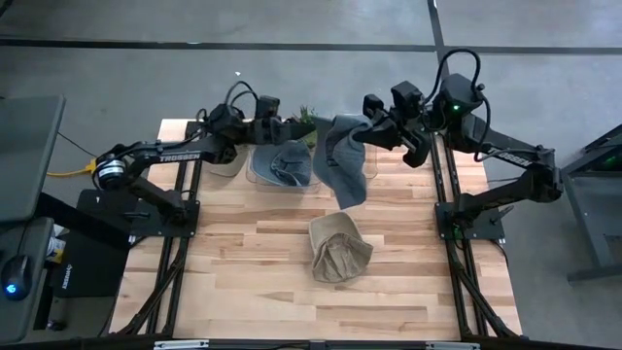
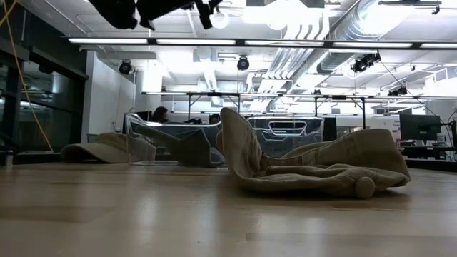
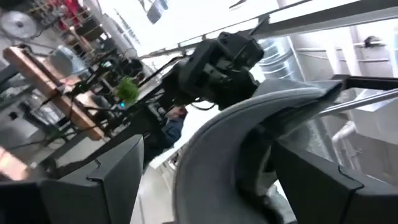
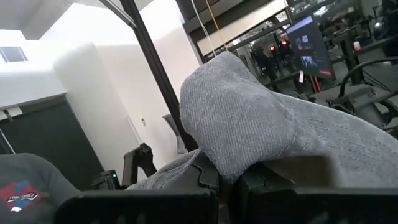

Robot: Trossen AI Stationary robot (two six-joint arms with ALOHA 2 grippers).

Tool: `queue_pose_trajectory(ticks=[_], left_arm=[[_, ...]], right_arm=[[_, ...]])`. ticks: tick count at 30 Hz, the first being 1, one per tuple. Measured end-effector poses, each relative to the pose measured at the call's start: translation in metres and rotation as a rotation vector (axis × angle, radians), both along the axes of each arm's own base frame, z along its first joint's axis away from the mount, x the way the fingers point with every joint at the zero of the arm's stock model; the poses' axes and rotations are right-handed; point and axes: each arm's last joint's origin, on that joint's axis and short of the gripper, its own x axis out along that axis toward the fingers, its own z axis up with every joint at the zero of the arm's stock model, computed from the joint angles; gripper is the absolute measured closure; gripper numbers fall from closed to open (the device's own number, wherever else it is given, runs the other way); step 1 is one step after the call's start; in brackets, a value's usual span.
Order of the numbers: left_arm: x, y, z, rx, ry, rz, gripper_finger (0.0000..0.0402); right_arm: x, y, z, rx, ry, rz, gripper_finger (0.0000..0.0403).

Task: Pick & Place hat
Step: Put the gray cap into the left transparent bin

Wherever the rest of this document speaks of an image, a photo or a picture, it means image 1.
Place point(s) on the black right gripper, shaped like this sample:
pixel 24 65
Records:
pixel 410 141

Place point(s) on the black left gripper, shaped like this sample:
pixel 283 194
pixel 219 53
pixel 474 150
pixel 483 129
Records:
pixel 269 132

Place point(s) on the blue knit hat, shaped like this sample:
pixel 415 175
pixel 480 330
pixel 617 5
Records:
pixel 286 163

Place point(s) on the grey knit hat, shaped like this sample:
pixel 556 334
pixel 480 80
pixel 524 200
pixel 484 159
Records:
pixel 340 170

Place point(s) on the beige bucket hat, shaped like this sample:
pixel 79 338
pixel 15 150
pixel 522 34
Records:
pixel 231 167
pixel 340 253

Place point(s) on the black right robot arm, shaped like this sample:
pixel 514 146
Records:
pixel 515 155

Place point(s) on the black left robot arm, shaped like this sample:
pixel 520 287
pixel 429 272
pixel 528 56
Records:
pixel 160 155

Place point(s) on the green succulent plant in pot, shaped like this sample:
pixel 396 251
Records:
pixel 306 116

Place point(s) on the grey metal stand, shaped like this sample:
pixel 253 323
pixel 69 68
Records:
pixel 583 219

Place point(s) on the black Trossen control box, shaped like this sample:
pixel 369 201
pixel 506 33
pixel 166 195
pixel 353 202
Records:
pixel 92 272

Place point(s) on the small yellow white box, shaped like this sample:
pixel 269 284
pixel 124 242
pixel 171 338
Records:
pixel 57 250

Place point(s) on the grey flat desk panel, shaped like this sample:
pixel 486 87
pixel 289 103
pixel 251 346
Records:
pixel 24 155

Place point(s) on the black computer mouse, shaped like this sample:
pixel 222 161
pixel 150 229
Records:
pixel 17 277

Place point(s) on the grey side desk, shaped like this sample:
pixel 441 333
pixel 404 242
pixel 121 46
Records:
pixel 14 321

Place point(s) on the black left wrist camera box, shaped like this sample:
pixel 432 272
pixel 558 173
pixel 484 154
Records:
pixel 268 107

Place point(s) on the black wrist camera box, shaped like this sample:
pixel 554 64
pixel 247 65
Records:
pixel 407 97
pixel 268 107

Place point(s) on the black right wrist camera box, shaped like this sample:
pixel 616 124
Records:
pixel 407 97

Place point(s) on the black aluminium table frame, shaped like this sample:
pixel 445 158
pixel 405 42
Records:
pixel 439 187

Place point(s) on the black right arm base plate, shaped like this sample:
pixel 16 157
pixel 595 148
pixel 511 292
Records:
pixel 491 231

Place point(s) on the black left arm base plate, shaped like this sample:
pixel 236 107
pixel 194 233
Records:
pixel 97 209

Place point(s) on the silver metal bracket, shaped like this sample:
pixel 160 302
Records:
pixel 452 346
pixel 180 345

